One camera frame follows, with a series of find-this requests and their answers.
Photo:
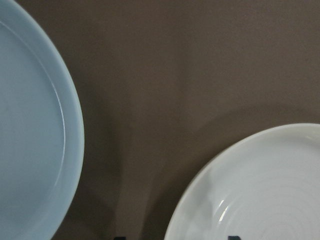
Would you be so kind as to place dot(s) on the light blue round plate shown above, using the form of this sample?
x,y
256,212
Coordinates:
x,y
27,140

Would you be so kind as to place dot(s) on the glossy ribbed pale green plate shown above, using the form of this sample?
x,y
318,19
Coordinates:
x,y
255,185

